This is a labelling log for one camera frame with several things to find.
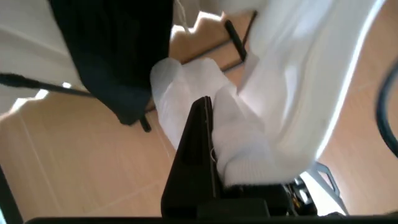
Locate black cable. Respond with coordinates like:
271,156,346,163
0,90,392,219
375,61,398,158

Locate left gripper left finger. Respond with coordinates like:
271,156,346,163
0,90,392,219
160,95,223,218

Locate black clothes rack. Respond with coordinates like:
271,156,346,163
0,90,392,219
0,10,259,133

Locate white garment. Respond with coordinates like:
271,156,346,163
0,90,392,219
149,0,387,188

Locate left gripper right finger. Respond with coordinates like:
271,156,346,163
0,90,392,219
221,184,290,217

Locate black shorts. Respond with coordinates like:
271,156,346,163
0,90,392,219
48,0,175,126

